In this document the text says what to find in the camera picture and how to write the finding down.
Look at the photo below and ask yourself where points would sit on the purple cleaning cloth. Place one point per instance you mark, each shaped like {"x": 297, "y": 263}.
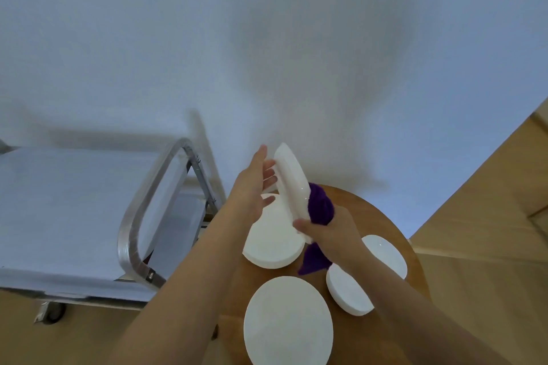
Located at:
{"x": 320, "y": 206}

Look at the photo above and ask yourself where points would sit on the steel three-tier cart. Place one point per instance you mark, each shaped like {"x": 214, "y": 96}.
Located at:
{"x": 55, "y": 206}

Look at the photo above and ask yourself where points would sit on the person's left forearm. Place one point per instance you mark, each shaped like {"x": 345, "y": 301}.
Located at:
{"x": 180, "y": 292}

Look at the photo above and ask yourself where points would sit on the stack of white round plates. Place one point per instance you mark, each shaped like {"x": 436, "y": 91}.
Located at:
{"x": 274, "y": 245}

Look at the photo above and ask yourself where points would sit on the person's right hand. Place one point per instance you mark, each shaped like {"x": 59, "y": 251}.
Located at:
{"x": 338, "y": 240}

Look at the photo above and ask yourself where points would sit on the white round dinner plate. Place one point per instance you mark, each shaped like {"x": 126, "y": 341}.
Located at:
{"x": 291, "y": 189}
{"x": 287, "y": 322}

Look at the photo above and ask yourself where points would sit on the round wooden side table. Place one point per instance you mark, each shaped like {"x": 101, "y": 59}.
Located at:
{"x": 385, "y": 223}

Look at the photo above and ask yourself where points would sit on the person's right forearm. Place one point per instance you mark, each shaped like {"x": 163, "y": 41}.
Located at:
{"x": 419, "y": 317}

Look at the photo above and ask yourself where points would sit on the stack of white rectangular plates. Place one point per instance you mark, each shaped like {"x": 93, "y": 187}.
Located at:
{"x": 347, "y": 292}

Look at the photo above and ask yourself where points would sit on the person's left hand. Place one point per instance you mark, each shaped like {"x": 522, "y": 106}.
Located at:
{"x": 250, "y": 193}

